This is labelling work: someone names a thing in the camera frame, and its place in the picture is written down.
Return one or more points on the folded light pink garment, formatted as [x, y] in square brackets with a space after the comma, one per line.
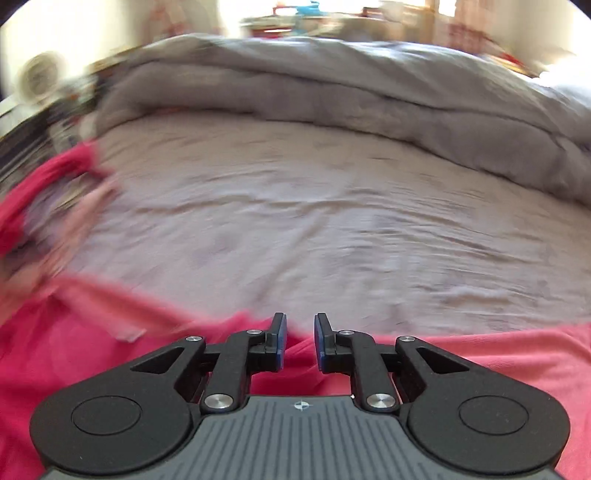
[56, 223]

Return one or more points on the folded red garment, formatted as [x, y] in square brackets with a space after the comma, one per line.
[76, 161]

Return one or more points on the white bed sheet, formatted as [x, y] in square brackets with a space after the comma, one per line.
[221, 213]

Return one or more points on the cluttered side shelf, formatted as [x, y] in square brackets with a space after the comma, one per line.
[46, 116]

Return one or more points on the pink blanket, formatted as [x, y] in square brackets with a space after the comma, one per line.
[554, 360]

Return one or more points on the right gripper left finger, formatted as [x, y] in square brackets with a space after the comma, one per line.
[209, 377]

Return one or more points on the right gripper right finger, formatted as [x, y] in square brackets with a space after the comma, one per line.
[408, 374]

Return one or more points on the grey quilt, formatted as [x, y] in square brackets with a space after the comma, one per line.
[454, 105]

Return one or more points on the crimson red t-shirt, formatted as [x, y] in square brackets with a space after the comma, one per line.
[52, 343]

